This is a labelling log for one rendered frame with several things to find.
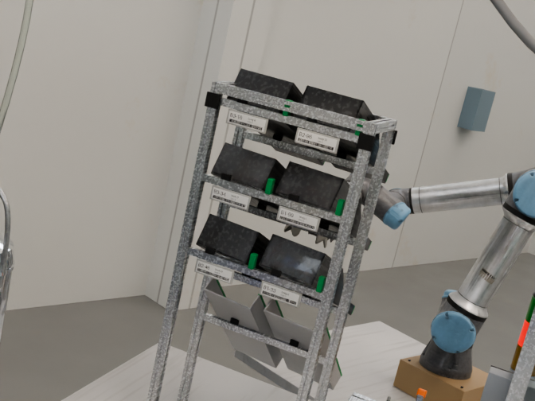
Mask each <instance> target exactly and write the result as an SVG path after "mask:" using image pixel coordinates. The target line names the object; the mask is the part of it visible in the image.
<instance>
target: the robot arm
mask: <svg viewBox="0 0 535 401"><path fill-rule="evenodd" d="M370 181H371V179H369V178H367V177H365V179H364V182H363V186H362V189H361V195H360V198H361V204H362V205H365V199H366V197H367V193H368V190H369V184H370ZM495 205H502V209H503V212H504V216H503V217H502V219H501V221H500V222H499V224H498V226H497V227H496V228H495V230H494V232H493V234H492V236H491V237H490V239H489V240H488V242H487V244H486V246H485V247H484V248H483V250H482V252H481V254H480V255H479V257H478V258H477V260H476V262H475V263H474V266H473V267H472V268H471V270H470V272H469V274H468V275H467V277H466V278H465V280H464V281H463V284H462V285H461V287H460V288H459V290H445V291H444V294H443V297H442V301H441V305H440V308H439V311H438V313H437V314H436V316H435V318H434V319H433V321H432V324H431V334H432V338H431V340H430V341H429V342H428V344H427V346H426V347H425V349H424V350H423V351H422V353H421V355H420V360H419V362H420V364H421V365H422V366H423V367H424V368H426V369H427V370H428V371H430V372H433V373H435V374H437V375H439V376H443V377H447V378H450V379H454V380H467V379H469V378H470V377H471V373H472V370H473V367H472V351H471V350H472V347H473V343H474V341H475V338H476V335H477V334H478V331H479V330H480V329H481V328H482V325H483V324H484V322H485V320H486V319H487V318H488V313H487V310H486V308H487V306H488V305H489V303H490V301H491V299H492V298H493V296H494V295H495V293H496V292H497V290H498V288H499V287H500V285H501V284H502V282H503V280H504V279H505V277H506V276H507V274H508V273H509V271H510V269H511V267H512V266H513V264H514V263H515V261H516V259H517V257H518V256H519V255H520V253H521V251H522V250H523V248H524V246H525V245H526V243H527V242H528V240H529V238H530V236H531V235H532V234H533V232H535V168H531V169H526V170H522V171H518V172H514V173H506V174H505V175H504V176H503V177H499V178H491V179H485V180H477V181H464V182H456V183H450V184H442V185H429V186H421V187H414V188H407V189H398V188H396V189H390V190H389V191H388V190H387V189H386V188H385V187H383V186H382V185H381V188H380V192H379V195H378V198H377V204H376V207H375V210H374V215H375V216H376V217H377V218H379V219H380V220H381V221H382V222H383V223H384V224H385V225H388V226H389V227H390V228H391V229H393V230H396V229H398V228H399V226H401V225H402V223H403V222H404V221H405V220H406V218H407V217H408V216H409V214H416V213H424V212H439V211H447V210H456V209H464V208H479V207H487V206H495Z"/></svg>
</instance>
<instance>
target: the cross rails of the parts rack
mask: <svg viewBox="0 0 535 401"><path fill-rule="evenodd" d="M219 105H221V106H224V107H229V108H232V109H235V110H238V111H243V112H247V113H249V114H253V115H258V116H261V117H264V118H267V119H273V120H275V121H279V122H282V123H287V124H290V125H293V126H297V127H302V128H305V129H308V130H313V131H316V132H319V133H323V134H328V135H331V136H334V137H337V138H342V139H345V140H348V141H351V142H356V143H357V141H358V138H359V136H356V135H355V133H352V132H349V131H346V130H340V129H338V128H334V127H328V126H326V125H322V124H319V123H312V122H308V121H306V120H305V119H300V118H296V117H293V116H283V114H281V113H279V112H275V111H270V110H267V109H263V108H260V107H255V106H252V105H249V104H243V103H238V102H237V101H234V100H230V99H226V98H222V97H221V99H220V102H219ZM243 138H246V139H249V140H252V141H255V142H260V143H263V144H266V145H269V146H274V147H277V148H280V149H283V150H288V151H291V152H294V153H297V154H302V155H305V156H308V157H311V158H316V159H319V160H322V161H325V162H330V163H333V164H336V165H341V166H344V167H347V168H351V169H354V166H355V162H354V161H351V160H348V159H342V158H337V157H336V156H334V155H331V154H326V153H323V152H320V151H317V150H312V149H308V148H306V147H302V146H297V145H295V144H291V143H289V142H283V141H278V140H275V139H272V138H269V137H266V136H263V135H260V134H255V133H252V132H249V131H244V133H243ZM202 181H205V182H208V183H210V184H213V185H218V186H220V187H223V188H226V189H231V190H233V191H237V192H239V193H243V194H246V195H249V196H252V197H256V198H260V199H262V200H265V201H270V202H272V203H275V204H280V205H282V206H285V207H288V208H293V209H295V210H298V211H300V212H305V213H308V214H311V215H314V216H318V217H321V218H324V219H327V220H331V221H334V222H337V223H341V219H342V215H341V216H335V212H331V211H328V210H325V209H322V208H318V207H315V206H312V205H309V204H305V203H302V202H295V201H292V200H288V198H286V197H281V196H279V195H275V194H273V193H272V194H270V195H267V194H265V191H263V190H260V189H255V188H253V187H250V186H246V185H242V184H240V183H236V182H234V181H226V180H222V179H221V178H220V177H216V176H213V175H211V174H207V173H203V177H202ZM228 206H229V207H232V208H236V209H239V210H241V211H244V212H249V213H251V214H254V215H257V216H262V217H264V218H267V219H269V220H274V221H276V222H280V223H282V224H286V225H289V226H292V227H295V228H299V229H302V230H304V231H307V232H312V233H314V234H317V235H320V236H325V237H327V238H330V239H334V240H336V239H337V235H338V233H337V232H334V231H331V230H325V229H322V228H320V227H318V232H313V231H310V230H307V229H304V228H300V227H297V226H294V225H292V224H287V223H284V222H282V221H279V220H277V219H276V218H277V214H278V213H275V212H270V211H268V210H266V211H264V210H261V209H258V208H257V207H255V206H252V205H249V210H248V211H247V210H243V209H241V208H237V207H234V206H231V205H228ZM186 254H188V255H192V256H195V257H198V258H199V259H204V260H206V261H209V262H211V263H215V264H218V265H221V266H223V267H227V268H229V269H232V270H235V273H234V277H233V279H235V280H238V281H240V282H244V283H247V284H249V285H252V286H256V287H259V288H260V287H261V283H262V280H264V281H267V282H271V283H274V284H276V285H279V286H282V287H285V288H288V289H290V290H294V291H297V292H299V293H302V294H306V295H309V296H311V297H312V298H307V297H304V296H303V295H302V297H301V301H300V302H301V303H304V304H307V305H309V306H313V307H316V308H319V306H320V302H321V301H320V300H321V299H322V293H323V292H322V293H319V292H316V288H314V287H311V286H307V285H304V284H302V283H299V282H295V281H292V280H290V279H287V278H283V277H280V278H278V277H275V276H273V275H271V273H269V272H266V271H262V270H260V269H257V268H254V269H253V270H251V269H248V265H245V264H243V263H238V262H236V261H233V260H231V259H226V258H224V257H222V256H219V255H211V254H208V253H205V251H203V250H201V249H198V248H195V247H191V246H190V247H188V249H187V253H186ZM236 271H239V272H241V273H244V274H248V275H251V276H253V277H255V278H253V277H250V278H249V277H246V276H243V275H242V274H241V273H239V272H236ZM258 278H259V279H258ZM261 279H262V280H261ZM315 298H317V299H315ZM318 299H320V300H318Z"/></svg>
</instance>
